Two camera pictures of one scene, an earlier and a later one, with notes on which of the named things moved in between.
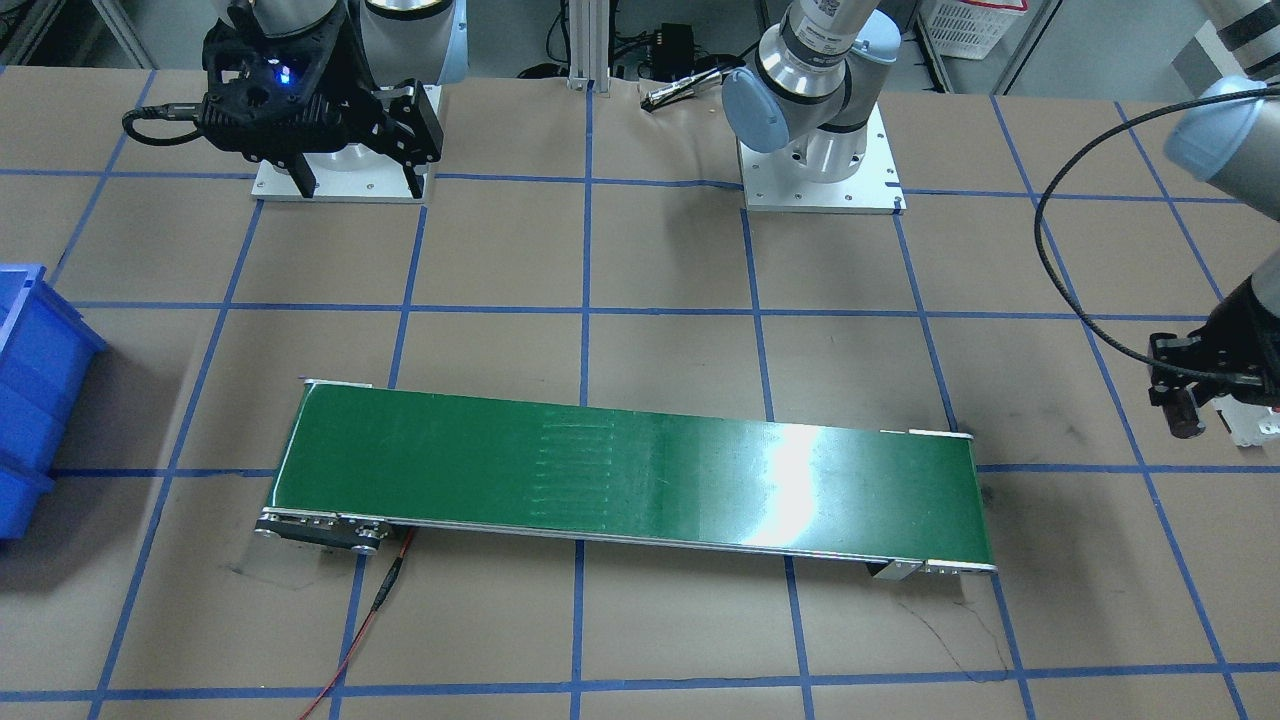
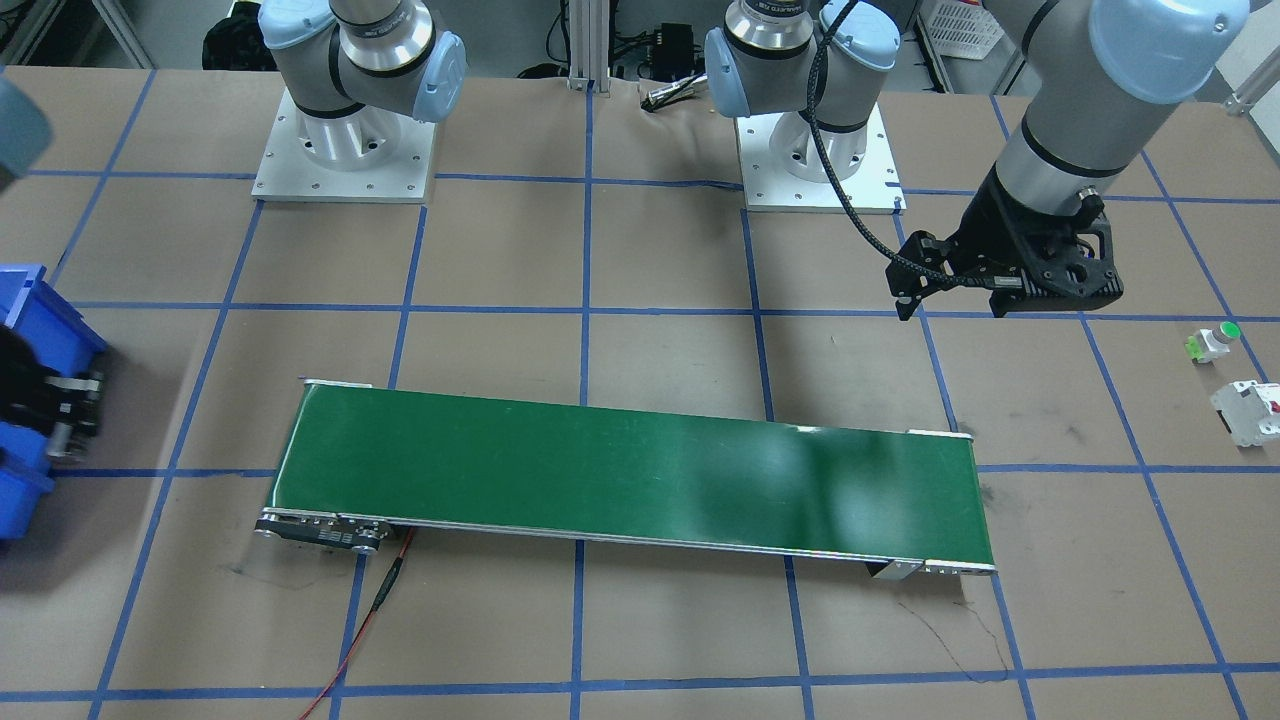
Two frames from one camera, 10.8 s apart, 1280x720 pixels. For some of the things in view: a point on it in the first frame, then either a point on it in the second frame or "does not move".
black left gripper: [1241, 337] -> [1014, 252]
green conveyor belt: [362, 465] does not move
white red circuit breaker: [1249, 424] does not move
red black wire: [394, 574] does not move
